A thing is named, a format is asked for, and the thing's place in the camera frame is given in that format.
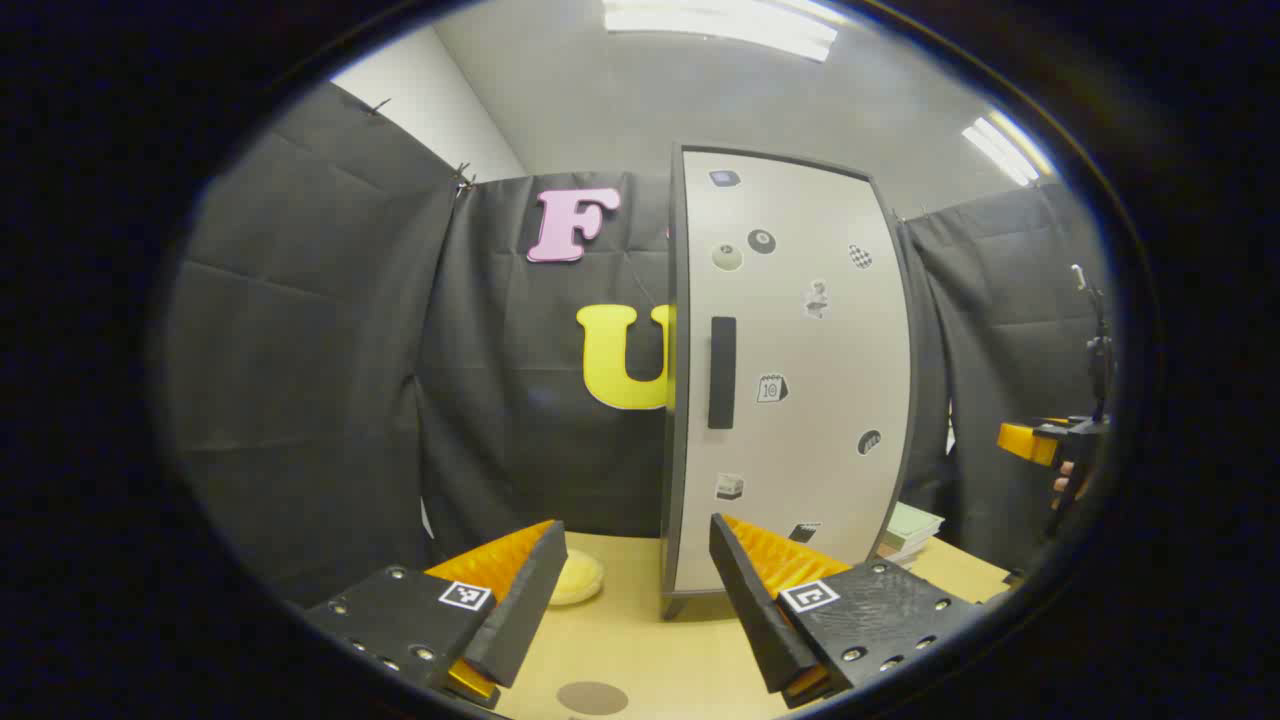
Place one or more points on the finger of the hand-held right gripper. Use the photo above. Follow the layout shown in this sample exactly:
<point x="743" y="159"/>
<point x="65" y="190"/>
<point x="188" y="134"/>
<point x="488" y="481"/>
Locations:
<point x="1025" y="440"/>

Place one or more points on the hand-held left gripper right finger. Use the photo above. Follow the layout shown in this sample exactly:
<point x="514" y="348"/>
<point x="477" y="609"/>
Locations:
<point x="755" y="610"/>

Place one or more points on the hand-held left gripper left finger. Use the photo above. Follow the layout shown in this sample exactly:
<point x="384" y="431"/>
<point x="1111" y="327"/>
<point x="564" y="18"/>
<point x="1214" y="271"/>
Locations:
<point x="525" y="610"/>

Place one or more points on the brown round coaster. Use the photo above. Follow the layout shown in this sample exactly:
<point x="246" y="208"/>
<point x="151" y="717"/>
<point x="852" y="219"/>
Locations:
<point x="592" y="698"/>

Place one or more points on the dark grey cabinet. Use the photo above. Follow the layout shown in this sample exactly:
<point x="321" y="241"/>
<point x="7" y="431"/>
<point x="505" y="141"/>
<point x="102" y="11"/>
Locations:
<point x="672" y="400"/>

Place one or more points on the pale yellow round sponge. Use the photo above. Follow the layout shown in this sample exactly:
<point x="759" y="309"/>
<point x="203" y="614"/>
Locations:
<point x="580" y="578"/>

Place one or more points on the black backdrop cloth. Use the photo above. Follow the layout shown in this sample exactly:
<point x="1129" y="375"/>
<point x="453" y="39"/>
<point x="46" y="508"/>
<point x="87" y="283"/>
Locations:
<point x="320" y="350"/>

